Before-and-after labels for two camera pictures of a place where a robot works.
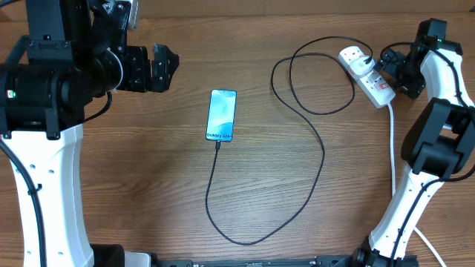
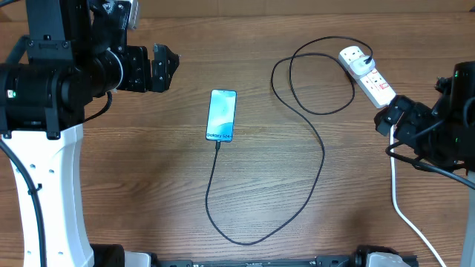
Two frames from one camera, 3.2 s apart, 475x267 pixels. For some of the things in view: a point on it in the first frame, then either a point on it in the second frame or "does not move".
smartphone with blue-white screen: (221, 116) does not move
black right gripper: (414, 89) to (412, 118)
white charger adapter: (359, 67) does not move
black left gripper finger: (165, 63) does not move
